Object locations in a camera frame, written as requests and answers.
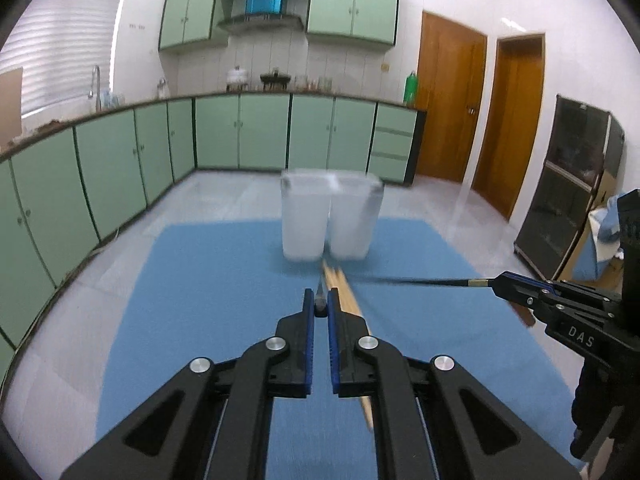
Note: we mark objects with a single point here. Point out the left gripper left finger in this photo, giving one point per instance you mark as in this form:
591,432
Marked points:
211,420

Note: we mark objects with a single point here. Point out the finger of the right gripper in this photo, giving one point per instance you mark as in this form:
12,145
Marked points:
519,289

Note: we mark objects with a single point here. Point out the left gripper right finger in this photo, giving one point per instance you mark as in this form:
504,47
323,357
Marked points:
433,420

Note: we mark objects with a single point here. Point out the black chopstick gold band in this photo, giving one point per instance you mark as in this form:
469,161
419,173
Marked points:
438,282

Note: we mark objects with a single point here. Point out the green lower kitchen cabinets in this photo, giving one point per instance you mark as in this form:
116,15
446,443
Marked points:
70,190

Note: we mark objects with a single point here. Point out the black glass cabinet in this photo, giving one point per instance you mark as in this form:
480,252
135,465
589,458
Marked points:
579,173

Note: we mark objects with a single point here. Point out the blue table mat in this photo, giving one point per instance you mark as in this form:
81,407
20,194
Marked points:
215,289

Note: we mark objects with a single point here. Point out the wooden door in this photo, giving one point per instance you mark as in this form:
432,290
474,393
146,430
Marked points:
512,122
451,75

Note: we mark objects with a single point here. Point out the white double utensil holder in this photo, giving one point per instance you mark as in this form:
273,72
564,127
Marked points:
330,212

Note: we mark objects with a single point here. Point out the green bottle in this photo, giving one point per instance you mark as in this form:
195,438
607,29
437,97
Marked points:
411,87

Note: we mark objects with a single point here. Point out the black wok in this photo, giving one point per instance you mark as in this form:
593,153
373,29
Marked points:
275,81

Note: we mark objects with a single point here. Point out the chrome sink faucet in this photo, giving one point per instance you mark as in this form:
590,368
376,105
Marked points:
95,88

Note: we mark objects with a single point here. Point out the white cooking pot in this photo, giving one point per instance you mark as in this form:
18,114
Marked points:
237,79

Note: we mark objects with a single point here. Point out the range hood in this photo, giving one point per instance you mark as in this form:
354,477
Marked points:
259,22

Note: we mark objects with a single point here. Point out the cardboard panel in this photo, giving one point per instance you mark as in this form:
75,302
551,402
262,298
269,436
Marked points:
10,105

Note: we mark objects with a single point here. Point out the window blinds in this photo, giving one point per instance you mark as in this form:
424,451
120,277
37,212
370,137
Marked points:
57,44

